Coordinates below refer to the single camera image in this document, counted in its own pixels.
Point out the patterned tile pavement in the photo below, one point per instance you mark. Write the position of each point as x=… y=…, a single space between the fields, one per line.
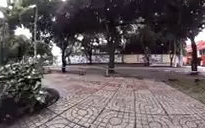
x=123 y=103

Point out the row of trees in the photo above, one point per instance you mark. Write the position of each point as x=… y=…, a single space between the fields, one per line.
x=113 y=26

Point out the pale painted wall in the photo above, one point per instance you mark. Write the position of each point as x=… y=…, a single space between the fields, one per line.
x=123 y=59

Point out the pale pole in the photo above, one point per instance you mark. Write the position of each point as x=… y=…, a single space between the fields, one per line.
x=35 y=31

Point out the grass strip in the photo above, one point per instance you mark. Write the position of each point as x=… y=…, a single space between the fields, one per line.
x=198 y=87

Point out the leafy green bush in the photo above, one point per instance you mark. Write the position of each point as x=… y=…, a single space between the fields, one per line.
x=15 y=80

